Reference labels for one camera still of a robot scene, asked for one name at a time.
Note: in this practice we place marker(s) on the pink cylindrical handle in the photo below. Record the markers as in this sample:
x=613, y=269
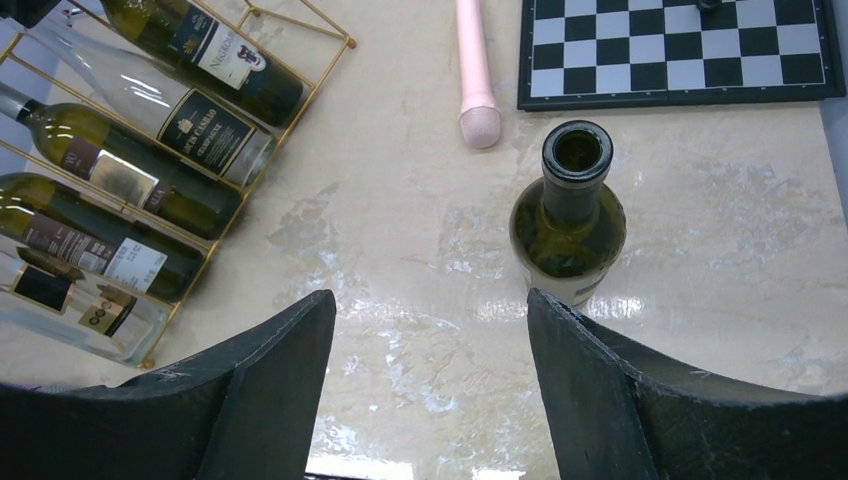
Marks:
x=479, y=120

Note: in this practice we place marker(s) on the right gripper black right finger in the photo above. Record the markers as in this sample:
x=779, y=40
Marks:
x=618, y=409

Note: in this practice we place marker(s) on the black chess piece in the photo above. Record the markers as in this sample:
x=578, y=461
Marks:
x=708, y=5

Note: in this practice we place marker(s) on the clear glass liquor bottle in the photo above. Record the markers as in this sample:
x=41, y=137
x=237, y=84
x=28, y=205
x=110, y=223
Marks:
x=89, y=314

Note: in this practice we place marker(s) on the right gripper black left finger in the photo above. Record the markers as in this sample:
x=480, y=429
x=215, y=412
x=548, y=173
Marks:
x=242, y=409

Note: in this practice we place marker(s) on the black white chessboard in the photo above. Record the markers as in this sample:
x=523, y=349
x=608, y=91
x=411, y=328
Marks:
x=591, y=54

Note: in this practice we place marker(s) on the dark green wine bottle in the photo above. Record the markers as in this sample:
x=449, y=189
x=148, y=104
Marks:
x=54, y=219

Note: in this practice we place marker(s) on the gold wire wine rack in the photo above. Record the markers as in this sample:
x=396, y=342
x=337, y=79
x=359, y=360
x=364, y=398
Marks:
x=26, y=14

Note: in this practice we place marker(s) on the clear brown-tinted bottle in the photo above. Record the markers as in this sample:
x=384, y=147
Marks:
x=181, y=117

